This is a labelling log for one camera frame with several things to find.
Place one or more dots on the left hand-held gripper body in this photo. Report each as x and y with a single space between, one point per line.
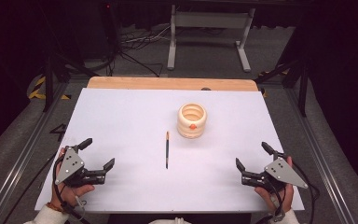
70 163

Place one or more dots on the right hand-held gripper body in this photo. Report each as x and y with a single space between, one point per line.
279 172

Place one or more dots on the thin dark paintbrush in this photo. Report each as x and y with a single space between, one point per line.
167 151

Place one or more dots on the cream ribbed ceramic cup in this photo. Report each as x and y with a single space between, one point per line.
192 129

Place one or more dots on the person's right hand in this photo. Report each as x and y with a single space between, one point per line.
287 197

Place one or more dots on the person's left hand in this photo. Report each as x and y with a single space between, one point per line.
69 194

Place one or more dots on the white paper sheet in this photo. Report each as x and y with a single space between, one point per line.
130 124

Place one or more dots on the black metal stand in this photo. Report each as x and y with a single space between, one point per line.
303 87

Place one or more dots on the yellow black floor tape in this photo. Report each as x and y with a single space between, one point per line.
37 91

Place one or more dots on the black computer tower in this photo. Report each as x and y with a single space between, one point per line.
110 31

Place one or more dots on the white metal stand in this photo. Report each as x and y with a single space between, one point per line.
209 20

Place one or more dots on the aluminium floor rail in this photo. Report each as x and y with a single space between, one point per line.
323 158
21 158

